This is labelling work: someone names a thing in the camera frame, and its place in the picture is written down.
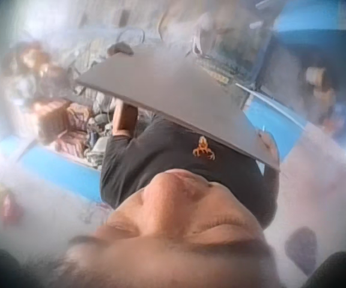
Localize person's right hand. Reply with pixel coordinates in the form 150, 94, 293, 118
258, 133, 282, 169

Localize person's left hand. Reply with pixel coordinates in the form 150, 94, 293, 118
106, 41, 136, 58

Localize grey board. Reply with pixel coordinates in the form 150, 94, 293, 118
75, 44, 281, 172

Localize blue mat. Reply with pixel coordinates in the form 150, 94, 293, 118
16, 138, 103, 199
244, 95, 311, 164

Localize white metal rod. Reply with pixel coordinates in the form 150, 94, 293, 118
235, 82, 308, 130

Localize copper pots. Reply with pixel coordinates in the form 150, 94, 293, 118
7, 41, 67, 82

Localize colourful printed box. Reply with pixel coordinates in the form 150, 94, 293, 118
195, 32, 263, 86

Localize blue cabinet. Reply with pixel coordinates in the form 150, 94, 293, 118
252, 5, 346, 91

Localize red bag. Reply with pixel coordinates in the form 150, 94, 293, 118
0, 187, 23, 224

